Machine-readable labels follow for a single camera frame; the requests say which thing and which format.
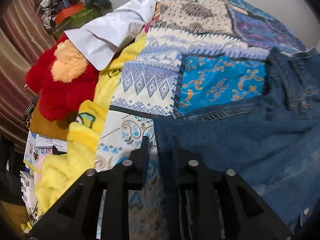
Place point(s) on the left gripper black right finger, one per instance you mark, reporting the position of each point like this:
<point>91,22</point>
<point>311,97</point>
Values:
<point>220,205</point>

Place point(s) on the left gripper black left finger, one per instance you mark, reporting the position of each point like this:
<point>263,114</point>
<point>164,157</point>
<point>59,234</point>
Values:
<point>97,200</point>

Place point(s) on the blue denim jacket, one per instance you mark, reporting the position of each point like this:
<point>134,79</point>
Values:
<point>271,140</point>

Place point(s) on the yellow plush blanket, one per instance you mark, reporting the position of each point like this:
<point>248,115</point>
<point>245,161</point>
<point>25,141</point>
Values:
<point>59,172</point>

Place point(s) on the red plush toy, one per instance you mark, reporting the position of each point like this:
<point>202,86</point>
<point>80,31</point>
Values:
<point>63,78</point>

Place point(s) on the patchwork patterned bedspread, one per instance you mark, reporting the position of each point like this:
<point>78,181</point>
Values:
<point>198,53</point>

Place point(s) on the white shirt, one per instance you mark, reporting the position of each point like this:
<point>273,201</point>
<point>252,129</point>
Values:
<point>100,39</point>

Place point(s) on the striped maroon curtain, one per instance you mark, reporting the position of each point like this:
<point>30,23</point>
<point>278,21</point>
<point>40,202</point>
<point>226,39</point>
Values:
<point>23,40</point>

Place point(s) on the clutter pile with orange box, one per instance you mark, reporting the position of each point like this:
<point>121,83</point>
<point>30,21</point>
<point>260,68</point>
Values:
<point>60,15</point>

